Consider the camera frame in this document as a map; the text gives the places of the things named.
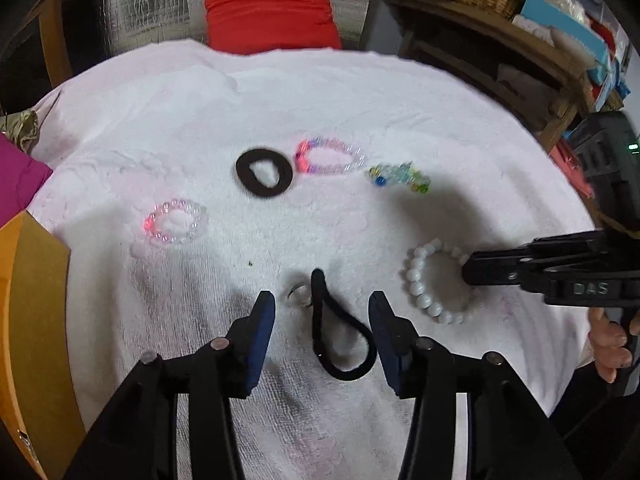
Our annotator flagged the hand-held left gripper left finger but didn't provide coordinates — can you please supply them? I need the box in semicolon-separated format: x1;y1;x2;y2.
62;290;277;480

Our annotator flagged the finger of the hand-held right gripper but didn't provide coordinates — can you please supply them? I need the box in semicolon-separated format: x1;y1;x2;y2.
461;229;640;290

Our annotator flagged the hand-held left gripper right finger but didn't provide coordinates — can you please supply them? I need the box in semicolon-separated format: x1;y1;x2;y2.
368;291;582;480

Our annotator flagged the thin black hair tie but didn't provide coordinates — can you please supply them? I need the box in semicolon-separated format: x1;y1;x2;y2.
310;268;377;380

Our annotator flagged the white bead bracelet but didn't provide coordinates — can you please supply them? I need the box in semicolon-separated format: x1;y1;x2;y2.
402;238;482;325

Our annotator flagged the person's right hand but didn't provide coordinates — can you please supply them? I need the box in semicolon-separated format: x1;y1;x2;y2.
587;307;640;384

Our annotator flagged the blue box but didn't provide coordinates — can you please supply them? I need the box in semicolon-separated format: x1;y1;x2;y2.
520;0;612;72

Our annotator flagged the wooden shelf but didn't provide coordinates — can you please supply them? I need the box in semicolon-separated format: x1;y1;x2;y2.
380;0;626;148

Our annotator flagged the orange cardboard box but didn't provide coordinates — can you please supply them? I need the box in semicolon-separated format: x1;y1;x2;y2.
0;210;87;480

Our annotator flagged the white towel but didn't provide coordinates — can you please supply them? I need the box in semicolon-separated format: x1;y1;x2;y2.
31;39;601;480

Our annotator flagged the magenta cloth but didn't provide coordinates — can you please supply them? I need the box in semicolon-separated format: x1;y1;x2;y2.
0;132;54;231

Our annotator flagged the red cushion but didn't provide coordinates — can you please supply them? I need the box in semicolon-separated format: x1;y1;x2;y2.
202;0;344;56

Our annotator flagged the silver foil mat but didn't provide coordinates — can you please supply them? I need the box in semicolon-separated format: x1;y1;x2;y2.
106;0;377;58

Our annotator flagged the small clear ring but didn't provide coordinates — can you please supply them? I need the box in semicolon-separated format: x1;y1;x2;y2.
286;283;315;307

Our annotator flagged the colourful glass bead bracelet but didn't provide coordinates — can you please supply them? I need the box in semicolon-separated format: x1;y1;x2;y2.
366;161;432;195

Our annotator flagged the clear pink bead bracelet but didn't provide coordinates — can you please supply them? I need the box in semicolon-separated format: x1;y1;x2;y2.
144;198;209;247

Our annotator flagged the wide dark brown hair tie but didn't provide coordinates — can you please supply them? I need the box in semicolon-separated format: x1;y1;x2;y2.
234;147;295;200

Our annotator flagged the pink and purple bead bracelet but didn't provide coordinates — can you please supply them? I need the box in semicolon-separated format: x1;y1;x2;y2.
293;138;367;177

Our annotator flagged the wooden chair frame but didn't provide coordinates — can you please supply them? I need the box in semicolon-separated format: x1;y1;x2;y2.
12;0;81;92

